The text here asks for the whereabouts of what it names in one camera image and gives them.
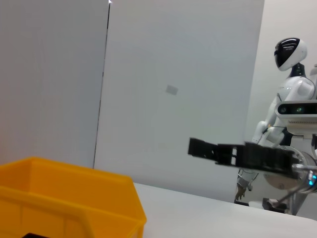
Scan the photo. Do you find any grey tape piece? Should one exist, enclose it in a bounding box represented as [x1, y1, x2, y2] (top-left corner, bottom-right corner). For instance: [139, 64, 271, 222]
[165, 84, 179, 96]

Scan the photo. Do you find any white black humanoid robot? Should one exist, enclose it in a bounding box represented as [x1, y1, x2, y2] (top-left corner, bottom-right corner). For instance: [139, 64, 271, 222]
[234, 37, 317, 217]

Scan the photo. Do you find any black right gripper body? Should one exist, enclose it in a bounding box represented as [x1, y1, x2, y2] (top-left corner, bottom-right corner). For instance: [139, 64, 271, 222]
[214, 141, 298, 179]

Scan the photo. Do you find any right gripper cable with plug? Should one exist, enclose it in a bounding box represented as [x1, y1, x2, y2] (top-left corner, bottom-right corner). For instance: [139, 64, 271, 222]
[276, 163, 317, 212]

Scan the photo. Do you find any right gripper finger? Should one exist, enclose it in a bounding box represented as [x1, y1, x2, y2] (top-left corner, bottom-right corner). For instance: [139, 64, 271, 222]
[188, 137, 219, 162]

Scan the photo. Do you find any yellow plastic bin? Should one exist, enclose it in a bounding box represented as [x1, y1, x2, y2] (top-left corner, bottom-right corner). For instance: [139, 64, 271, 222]
[0, 156, 148, 238]

